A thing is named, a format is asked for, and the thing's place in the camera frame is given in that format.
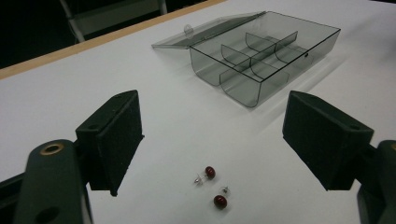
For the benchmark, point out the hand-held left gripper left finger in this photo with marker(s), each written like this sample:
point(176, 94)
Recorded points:
point(116, 143)

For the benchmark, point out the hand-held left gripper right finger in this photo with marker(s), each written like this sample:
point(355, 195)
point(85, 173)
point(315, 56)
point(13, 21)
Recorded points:
point(323, 140)

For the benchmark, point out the clear grey compartment box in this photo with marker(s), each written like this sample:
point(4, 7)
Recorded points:
point(249, 53)

